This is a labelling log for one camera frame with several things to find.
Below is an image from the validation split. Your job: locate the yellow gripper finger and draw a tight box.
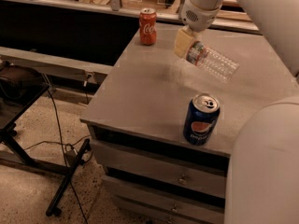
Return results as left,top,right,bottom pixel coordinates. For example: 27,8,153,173
174,27,196,58

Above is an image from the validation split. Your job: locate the white rounded gripper body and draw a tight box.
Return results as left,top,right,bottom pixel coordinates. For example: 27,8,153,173
181,0,221,33

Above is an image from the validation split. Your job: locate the clear plastic water bottle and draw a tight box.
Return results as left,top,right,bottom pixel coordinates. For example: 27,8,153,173
185,40,239,83

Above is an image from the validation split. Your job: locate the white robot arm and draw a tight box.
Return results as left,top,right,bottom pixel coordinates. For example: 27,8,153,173
174,0,299,224

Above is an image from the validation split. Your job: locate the red Coca-Cola can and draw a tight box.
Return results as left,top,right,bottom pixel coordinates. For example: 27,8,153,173
139,7,157,46

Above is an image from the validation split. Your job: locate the blue Pepsi can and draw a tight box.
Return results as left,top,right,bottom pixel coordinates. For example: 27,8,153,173
183,93,221,146

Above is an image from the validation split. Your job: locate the grey drawer cabinet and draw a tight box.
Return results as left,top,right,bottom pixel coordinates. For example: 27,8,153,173
81,23,298,224

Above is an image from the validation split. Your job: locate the dark bag on table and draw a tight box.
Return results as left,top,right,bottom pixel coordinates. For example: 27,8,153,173
0,62,45,101

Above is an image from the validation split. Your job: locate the black folding side table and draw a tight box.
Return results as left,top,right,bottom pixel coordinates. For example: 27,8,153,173
0,75,91,217

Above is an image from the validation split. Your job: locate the black floor cable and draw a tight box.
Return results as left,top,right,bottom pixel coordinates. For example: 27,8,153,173
23,89,92,224

